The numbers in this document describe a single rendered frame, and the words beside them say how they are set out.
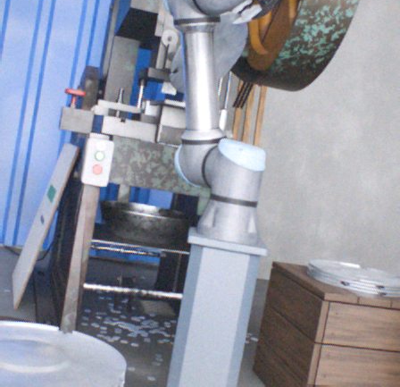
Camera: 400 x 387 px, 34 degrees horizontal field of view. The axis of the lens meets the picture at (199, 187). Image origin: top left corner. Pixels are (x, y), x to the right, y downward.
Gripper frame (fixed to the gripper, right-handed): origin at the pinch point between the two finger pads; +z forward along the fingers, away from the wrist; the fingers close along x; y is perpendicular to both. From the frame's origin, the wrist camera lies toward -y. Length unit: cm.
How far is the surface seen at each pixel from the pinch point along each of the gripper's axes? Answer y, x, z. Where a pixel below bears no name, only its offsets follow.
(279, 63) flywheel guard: -31.1, 8.5, 0.6
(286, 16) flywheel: -46.5, -8.9, -9.4
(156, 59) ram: -17.1, -14.5, 31.2
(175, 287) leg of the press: -63, 46, 89
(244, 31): -7.3, 1.6, 1.0
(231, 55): -10.9, 3.7, 8.8
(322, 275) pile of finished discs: -4, 74, 22
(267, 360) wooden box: -8, 86, 51
